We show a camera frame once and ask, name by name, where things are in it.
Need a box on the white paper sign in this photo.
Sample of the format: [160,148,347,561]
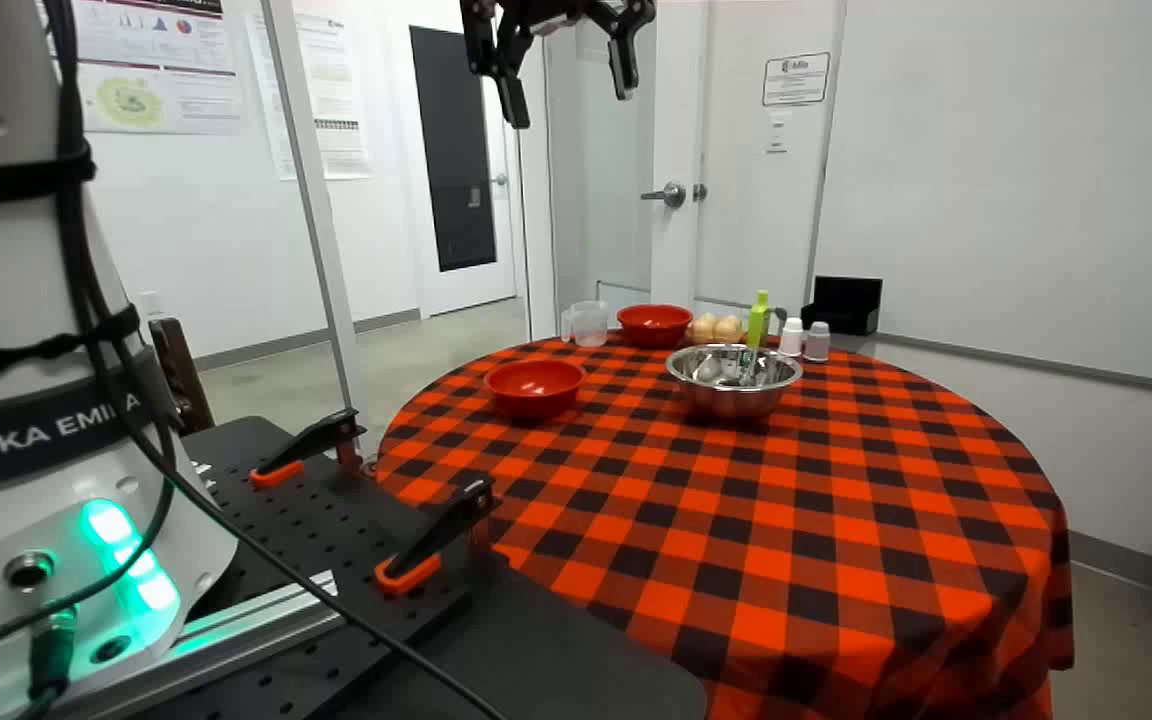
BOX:
[756,48,834,110]

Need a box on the black clamp with orange handle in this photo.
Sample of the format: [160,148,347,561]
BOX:
[248,404,370,495]
[370,471,499,600]

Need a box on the orange black plaid tablecloth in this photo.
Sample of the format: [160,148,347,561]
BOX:
[370,330,1078,720]

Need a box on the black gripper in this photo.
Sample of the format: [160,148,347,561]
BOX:
[456,0,659,131]

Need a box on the silver metal bowl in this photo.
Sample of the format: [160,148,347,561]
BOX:
[664,338,806,429]

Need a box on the carton of eggs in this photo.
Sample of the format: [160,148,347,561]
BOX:
[683,311,747,349]

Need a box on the orange bowl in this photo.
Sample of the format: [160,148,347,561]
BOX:
[478,357,589,429]
[611,301,694,352]

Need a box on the silver door handle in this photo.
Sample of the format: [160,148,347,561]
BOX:
[634,180,691,211]

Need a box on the clear plastic measuring cup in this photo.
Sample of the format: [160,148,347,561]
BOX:
[555,295,614,352]

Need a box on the aluminium frame post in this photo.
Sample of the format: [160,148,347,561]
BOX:
[260,0,368,414]

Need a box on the dark brown chair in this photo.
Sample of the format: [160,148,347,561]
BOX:
[147,316,217,435]

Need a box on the small clear bottle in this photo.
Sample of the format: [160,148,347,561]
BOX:
[801,316,834,368]

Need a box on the green cable plug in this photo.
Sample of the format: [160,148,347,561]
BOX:
[22,604,85,712]

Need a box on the white paper notice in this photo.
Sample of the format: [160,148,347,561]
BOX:
[287,11,370,176]

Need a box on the wall poster with diagram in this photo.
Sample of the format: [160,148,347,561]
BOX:
[73,0,248,137]

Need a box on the green plastic bottle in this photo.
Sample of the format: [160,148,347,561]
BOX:
[744,287,774,352]

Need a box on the black wall tray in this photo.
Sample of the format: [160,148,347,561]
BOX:
[801,271,886,338]

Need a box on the black perforated breadboard table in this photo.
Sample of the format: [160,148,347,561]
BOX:
[132,413,713,720]

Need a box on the white door with dark window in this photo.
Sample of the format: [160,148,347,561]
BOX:
[380,0,527,323]

